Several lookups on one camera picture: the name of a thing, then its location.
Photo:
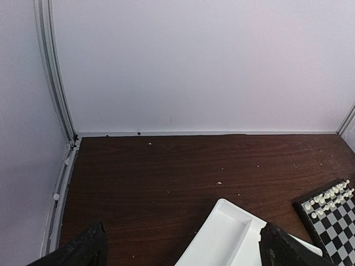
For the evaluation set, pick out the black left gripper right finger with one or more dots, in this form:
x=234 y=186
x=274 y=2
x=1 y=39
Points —
x=279 y=248

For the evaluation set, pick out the black white chess board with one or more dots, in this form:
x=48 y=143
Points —
x=334 y=237

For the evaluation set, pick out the white plastic tray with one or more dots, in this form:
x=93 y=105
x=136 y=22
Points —
x=229 y=236

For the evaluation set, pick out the left aluminium corner post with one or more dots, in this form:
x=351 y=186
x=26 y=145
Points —
x=48 y=50

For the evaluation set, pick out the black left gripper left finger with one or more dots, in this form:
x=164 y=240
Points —
x=90 y=247

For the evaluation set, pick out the white chess pieces row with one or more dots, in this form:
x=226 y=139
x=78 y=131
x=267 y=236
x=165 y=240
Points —
x=338 y=200

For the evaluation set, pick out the aluminium corner post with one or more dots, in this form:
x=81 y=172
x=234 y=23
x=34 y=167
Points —
x=346 y=121
x=48 y=50

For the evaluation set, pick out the right aluminium corner post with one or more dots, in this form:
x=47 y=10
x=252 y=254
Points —
x=346 y=121

